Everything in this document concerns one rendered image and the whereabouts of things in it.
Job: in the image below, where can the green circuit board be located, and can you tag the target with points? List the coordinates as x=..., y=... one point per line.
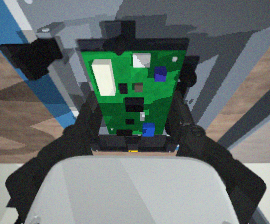
x=134, y=90

